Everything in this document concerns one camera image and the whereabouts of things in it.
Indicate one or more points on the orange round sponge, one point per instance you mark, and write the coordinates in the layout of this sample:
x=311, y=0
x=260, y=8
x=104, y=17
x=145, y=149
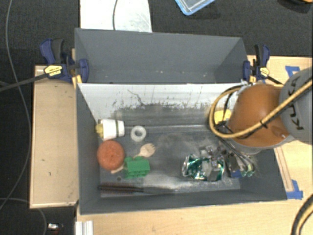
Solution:
x=110, y=155

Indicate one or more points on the pale wood board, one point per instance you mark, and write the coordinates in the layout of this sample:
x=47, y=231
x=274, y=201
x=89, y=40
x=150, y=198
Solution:
x=53, y=143

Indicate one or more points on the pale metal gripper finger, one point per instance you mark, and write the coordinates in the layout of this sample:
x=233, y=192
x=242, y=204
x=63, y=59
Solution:
x=208, y=152
x=215, y=172

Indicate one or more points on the crushed green and silver can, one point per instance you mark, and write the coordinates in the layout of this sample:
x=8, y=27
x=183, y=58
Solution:
x=194, y=166

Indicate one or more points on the white bottle with yellow cap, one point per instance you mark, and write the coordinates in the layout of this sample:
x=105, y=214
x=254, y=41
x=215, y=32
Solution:
x=111, y=129

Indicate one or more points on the dark brown chopstick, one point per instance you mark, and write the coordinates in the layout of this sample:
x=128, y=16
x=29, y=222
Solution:
x=117, y=187

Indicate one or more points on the pale wooden fork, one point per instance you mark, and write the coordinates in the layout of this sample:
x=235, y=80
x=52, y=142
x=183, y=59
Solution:
x=146, y=150

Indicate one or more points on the green toy block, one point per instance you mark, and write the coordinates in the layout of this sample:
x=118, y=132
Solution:
x=137, y=168

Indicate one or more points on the grey metal bin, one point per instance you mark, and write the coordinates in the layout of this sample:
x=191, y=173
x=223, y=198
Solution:
x=151, y=57

